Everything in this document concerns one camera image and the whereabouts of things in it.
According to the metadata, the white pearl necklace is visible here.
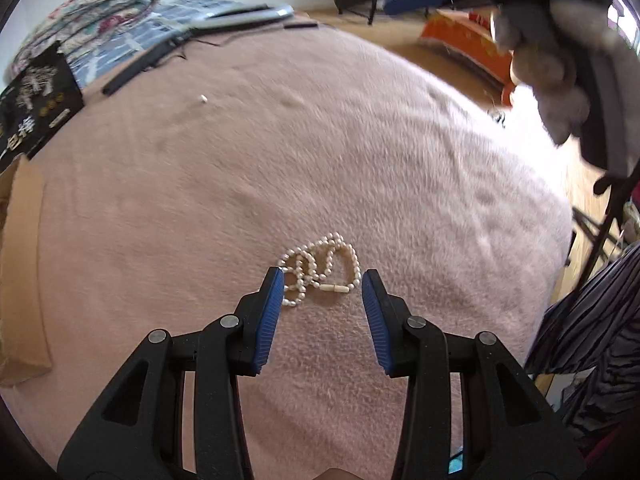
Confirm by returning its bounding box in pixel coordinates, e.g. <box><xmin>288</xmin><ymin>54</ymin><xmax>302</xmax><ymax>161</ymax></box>
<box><xmin>276</xmin><ymin>231</ymin><xmax>362</xmax><ymax>309</ymax></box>

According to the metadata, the gloved right hand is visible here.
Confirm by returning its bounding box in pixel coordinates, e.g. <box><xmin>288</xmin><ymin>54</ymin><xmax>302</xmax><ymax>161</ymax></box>
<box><xmin>490</xmin><ymin>0</ymin><xmax>639</xmax><ymax>157</ymax></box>

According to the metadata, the orange gift box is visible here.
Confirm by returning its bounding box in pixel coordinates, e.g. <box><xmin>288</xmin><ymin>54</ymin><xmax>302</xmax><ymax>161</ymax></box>
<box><xmin>420</xmin><ymin>10</ymin><xmax>515</xmax><ymax>107</ymax></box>

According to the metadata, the cardboard box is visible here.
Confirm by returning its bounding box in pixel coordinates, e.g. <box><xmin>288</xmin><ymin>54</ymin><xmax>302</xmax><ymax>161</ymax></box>
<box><xmin>1</xmin><ymin>155</ymin><xmax>52</xmax><ymax>387</ymax></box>

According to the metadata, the black snack bag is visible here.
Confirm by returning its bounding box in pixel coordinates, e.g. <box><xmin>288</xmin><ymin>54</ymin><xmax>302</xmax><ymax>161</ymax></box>
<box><xmin>1</xmin><ymin>41</ymin><xmax>84</xmax><ymax>171</ymax></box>

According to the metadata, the blue plaid bed sheet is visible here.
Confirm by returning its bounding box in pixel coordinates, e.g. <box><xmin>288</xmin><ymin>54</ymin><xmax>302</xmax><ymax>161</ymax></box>
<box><xmin>67</xmin><ymin>0</ymin><xmax>239</xmax><ymax>89</ymax></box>

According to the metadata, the folded floral quilt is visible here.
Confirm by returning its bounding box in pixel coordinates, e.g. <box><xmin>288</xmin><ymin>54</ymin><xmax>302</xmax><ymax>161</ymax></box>
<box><xmin>6</xmin><ymin>0</ymin><xmax>160</xmax><ymax>77</ymax></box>

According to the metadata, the black ring light cable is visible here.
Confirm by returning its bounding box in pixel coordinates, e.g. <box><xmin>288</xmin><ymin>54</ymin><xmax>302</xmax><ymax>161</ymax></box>
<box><xmin>150</xmin><ymin>19</ymin><xmax>320</xmax><ymax>72</ymax></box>

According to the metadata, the white ring light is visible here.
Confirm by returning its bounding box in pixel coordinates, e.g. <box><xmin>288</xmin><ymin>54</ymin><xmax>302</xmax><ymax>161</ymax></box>
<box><xmin>102</xmin><ymin>3</ymin><xmax>294</xmax><ymax>96</ymax></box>

